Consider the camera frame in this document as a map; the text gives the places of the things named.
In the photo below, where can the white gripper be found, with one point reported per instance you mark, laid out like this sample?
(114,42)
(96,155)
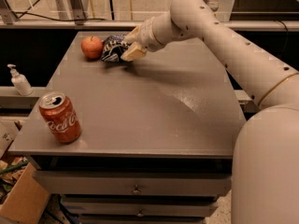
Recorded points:
(146,36)

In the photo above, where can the blue chip bag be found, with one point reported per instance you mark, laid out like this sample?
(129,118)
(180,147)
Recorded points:
(113,48)

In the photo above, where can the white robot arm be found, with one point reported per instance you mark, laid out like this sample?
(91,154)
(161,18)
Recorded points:
(265,177)

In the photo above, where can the red apple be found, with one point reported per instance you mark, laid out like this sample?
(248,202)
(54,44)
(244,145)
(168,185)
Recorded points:
(92,47)

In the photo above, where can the grey drawer cabinet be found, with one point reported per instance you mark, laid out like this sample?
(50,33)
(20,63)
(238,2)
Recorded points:
(174,112)

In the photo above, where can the red Coca-Cola can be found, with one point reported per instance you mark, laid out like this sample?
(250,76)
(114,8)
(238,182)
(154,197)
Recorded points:
(60,115)

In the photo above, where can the white pump dispenser bottle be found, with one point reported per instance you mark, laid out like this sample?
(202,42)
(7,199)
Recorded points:
(20,81)

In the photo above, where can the top grey drawer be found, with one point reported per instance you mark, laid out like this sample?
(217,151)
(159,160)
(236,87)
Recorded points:
(133,184)

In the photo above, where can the grey drawer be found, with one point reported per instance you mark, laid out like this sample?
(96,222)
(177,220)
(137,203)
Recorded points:
(140,206)
(133,184)

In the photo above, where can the middle grey drawer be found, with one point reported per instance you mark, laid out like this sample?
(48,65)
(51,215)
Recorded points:
(140,206)

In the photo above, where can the cardboard box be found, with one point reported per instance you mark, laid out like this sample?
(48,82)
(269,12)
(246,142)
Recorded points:
(26,202)

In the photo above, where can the metal railing frame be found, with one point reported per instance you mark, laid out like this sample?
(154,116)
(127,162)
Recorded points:
(125,14)

